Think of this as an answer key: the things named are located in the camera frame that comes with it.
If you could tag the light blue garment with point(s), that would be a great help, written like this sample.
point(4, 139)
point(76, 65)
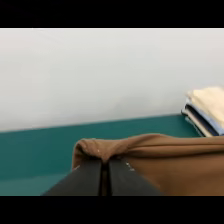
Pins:
point(208, 119)

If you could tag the dark blue garment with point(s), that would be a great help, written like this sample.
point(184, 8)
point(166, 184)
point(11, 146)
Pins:
point(201, 121)

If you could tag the cream garment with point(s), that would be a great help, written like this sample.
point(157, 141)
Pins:
point(210, 101)

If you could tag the beige garment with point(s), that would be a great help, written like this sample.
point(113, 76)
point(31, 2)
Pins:
point(199, 126)

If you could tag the brown garment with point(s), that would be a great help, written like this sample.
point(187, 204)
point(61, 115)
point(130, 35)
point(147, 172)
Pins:
point(173, 163)

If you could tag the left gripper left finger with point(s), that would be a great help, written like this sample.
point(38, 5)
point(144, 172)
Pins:
point(83, 181)

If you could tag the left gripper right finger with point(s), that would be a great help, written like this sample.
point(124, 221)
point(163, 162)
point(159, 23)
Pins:
point(128, 183)

